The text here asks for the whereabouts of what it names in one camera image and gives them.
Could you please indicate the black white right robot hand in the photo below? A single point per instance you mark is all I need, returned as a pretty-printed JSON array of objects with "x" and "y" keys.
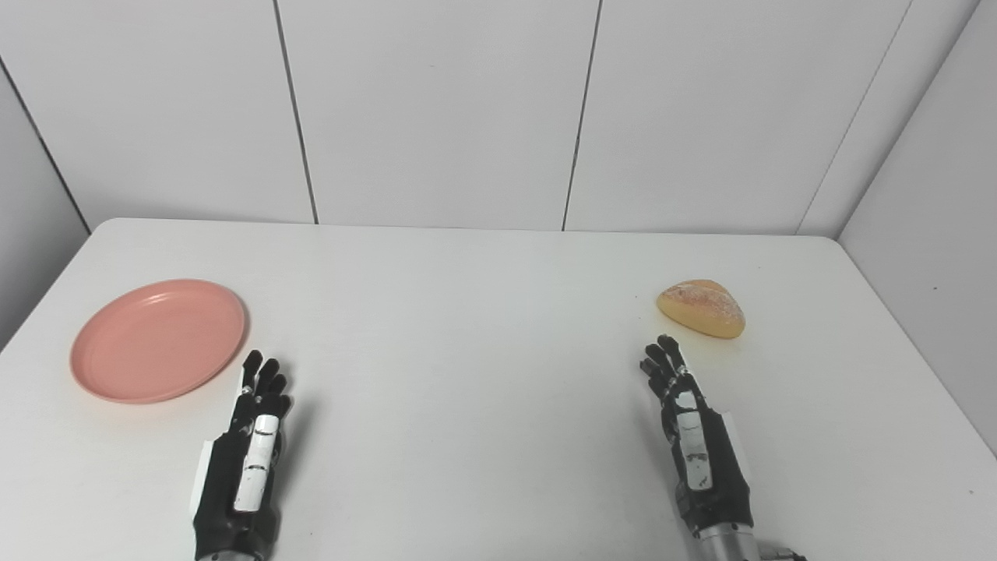
[{"x": 716, "y": 475}]

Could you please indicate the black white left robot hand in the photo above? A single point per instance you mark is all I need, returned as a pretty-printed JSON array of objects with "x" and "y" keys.
[{"x": 226, "y": 483}]

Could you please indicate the pink round plate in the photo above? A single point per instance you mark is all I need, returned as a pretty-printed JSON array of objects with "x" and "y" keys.
[{"x": 158, "y": 341}]

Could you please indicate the oval bread roll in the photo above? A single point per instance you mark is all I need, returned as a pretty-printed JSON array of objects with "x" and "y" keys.
[{"x": 701, "y": 309}]

